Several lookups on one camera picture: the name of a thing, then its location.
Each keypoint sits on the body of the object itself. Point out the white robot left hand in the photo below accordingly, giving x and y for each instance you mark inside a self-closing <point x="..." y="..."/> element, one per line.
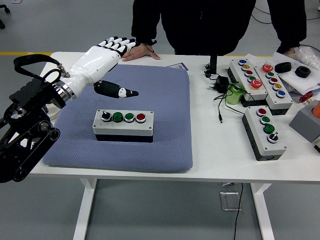
<point x="92" y="65"/>

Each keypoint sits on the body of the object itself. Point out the person's right hand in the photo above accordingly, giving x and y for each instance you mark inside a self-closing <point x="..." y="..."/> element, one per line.
<point x="141" y="52"/>

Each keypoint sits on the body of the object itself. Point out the person's left hand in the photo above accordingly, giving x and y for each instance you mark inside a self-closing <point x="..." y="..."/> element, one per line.
<point x="291" y="52"/>

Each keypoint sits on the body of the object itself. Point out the grey four-button control box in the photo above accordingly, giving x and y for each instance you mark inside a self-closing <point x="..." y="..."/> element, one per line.
<point x="275" y="150"/>
<point x="125" y="128"/>

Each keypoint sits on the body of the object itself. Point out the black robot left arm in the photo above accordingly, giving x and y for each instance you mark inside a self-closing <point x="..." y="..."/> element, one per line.
<point x="25" y="140"/>

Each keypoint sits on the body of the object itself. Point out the grey five-button control box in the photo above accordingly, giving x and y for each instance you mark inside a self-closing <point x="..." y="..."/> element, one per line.
<point x="260" y="93"/>
<point x="282" y="102"/>

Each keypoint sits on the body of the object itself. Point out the clear plastic bag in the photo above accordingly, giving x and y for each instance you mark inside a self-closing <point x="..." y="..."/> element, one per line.
<point x="310" y="56"/>

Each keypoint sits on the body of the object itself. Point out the small white paper sheet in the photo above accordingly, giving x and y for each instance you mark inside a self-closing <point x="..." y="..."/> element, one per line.
<point x="256" y="59"/>

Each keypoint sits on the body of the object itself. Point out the purple label card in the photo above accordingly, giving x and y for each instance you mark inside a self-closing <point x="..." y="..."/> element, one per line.
<point x="178" y="66"/>

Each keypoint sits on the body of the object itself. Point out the white tape roll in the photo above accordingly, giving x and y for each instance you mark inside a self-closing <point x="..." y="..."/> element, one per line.
<point x="52" y="113"/>

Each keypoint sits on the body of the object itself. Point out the orange cylinder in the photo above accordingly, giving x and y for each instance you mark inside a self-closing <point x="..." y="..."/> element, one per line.
<point x="316" y="110"/>

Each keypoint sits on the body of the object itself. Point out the blue-grey textured mat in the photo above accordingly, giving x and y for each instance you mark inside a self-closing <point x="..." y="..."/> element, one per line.
<point x="165" y="112"/>

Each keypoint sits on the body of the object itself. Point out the black upright stand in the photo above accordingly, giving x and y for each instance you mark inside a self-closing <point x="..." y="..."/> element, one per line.
<point x="213" y="65"/>

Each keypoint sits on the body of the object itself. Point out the grey block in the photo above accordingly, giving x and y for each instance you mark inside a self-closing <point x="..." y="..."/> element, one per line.
<point x="303" y="125"/>

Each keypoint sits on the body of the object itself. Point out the green plastic part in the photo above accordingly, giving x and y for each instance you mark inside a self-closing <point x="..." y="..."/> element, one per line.
<point x="232" y="98"/>

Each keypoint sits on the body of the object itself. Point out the person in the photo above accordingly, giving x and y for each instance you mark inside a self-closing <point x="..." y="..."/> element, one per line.
<point x="212" y="25"/>

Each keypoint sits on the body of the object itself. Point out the black office chair base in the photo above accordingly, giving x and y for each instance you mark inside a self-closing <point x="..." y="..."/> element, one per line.
<point x="5" y="9"/>

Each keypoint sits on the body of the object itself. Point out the white table leg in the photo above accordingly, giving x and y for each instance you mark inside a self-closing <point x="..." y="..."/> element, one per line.
<point x="83" y="212"/>
<point x="262" y="212"/>

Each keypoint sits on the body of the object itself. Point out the clear floor socket cover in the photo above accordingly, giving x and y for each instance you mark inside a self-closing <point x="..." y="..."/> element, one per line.
<point x="230" y="201"/>

